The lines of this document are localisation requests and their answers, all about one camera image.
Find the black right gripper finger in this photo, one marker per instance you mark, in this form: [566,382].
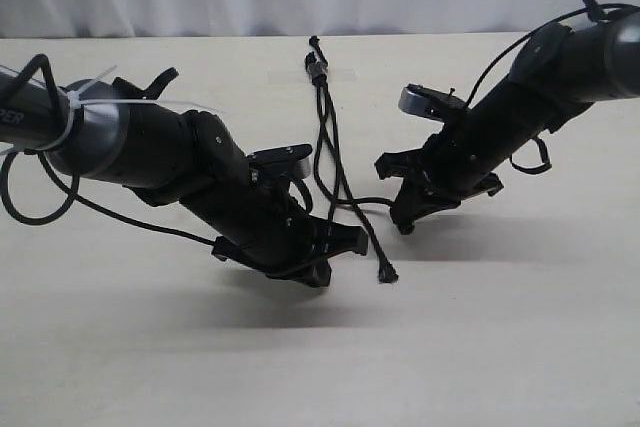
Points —
[414,202]

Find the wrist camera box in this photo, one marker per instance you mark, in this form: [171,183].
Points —
[290,160]
[431,104]

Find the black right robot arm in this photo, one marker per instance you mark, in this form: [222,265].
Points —
[557,75]

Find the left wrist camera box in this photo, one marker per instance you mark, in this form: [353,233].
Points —
[290,160]

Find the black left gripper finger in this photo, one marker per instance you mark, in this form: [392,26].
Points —
[316,274]
[341,238]

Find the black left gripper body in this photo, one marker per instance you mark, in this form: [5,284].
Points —
[263,227]

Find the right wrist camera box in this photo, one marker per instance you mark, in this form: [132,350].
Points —
[431,104]

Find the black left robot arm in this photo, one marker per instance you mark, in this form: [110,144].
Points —
[118,133]

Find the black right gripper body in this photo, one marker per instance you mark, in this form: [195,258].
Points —
[460,159]

